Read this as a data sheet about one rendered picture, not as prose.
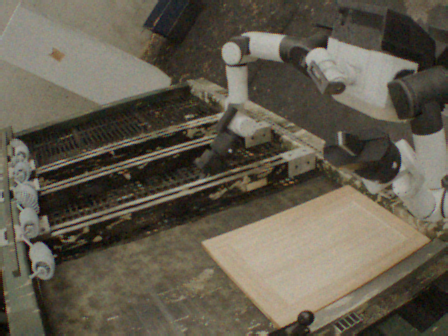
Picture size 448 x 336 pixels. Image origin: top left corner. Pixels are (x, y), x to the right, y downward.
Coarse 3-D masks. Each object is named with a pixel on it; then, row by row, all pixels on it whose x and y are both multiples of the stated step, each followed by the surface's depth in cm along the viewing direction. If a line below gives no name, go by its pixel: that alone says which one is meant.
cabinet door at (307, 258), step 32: (352, 192) 153; (256, 224) 142; (288, 224) 141; (320, 224) 139; (352, 224) 137; (384, 224) 134; (224, 256) 129; (256, 256) 129; (288, 256) 127; (320, 256) 125; (352, 256) 123; (384, 256) 120; (256, 288) 116; (288, 288) 115; (320, 288) 113; (352, 288) 110; (288, 320) 103
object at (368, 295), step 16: (416, 256) 114; (432, 256) 113; (400, 272) 110; (416, 272) 111; (368, 288) 106; (384, 288) 105; (336, 304) 103; (352, 304) 102; (368, 304) 104; (320, 320) 99; (336, 320) 99
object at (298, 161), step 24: (240, 168) 164; (264, 168) 163; (288, 168) 168; (312, 168) 174; (24, 192) 128; (168, 192) 153; (192, 192) 153; (216, 192) 157; (240, 192) 162; (96, 216) 143; (120, 216) 143; (144, 216) 147; (168, 216) 152; (0, 240) 126; (48, 240) 133; (72, 240) 138; (96, 240) 142
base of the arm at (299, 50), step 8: (320, 32) 133; (296, 48) 127; (304, 48) 125; (288, 56) 131; (296, 56) 128; (304, 56) 126; (296, 64) 130; (304, 64) 128; (304, 72) 130; (312, 80) 130
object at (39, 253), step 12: (24, 168) 148; (24, 180) 150; (36, 192) 136; (24, 204) 132; (12, 216) 112; (24, 216) 117; (36, 216) 120; (12, 228) 104; (24, 228) 118; (36, 228) 121; (12, 240) 99; (24, 240) 109; (12, 252) 94; (36, 252) 103; (48, 252) 105; (12, 264) 90; (36, 264) 104; (48, 264) 100; (48, 276) 102
